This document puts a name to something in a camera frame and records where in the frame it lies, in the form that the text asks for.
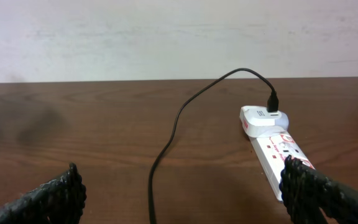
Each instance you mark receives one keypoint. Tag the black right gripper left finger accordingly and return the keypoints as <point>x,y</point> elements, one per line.
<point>58,201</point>

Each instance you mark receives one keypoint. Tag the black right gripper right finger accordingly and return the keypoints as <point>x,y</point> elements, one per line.
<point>310,197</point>

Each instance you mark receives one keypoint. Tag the white charger plug adapter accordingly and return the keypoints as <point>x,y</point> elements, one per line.
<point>257,122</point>

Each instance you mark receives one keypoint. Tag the white power strip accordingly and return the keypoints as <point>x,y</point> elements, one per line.
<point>272,152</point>

